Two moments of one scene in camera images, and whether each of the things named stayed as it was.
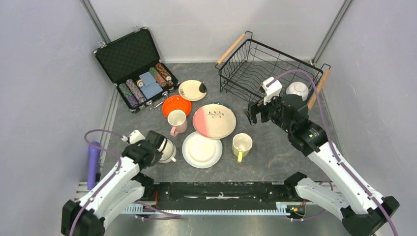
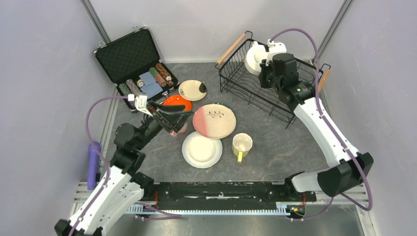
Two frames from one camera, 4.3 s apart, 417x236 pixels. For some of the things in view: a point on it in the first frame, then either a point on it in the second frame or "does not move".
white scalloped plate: (200, 152) does not move
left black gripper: (158, 156) -> (172, 121)
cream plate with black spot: (192, 90) does not move
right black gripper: (252, 110) -> (265, 69)
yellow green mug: (242, 143) does not move
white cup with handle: (168, 149) -> (255, 55)
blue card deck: (151, 87) does not move
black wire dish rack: (252, 69) does not move
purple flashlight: (93, 155) does not move
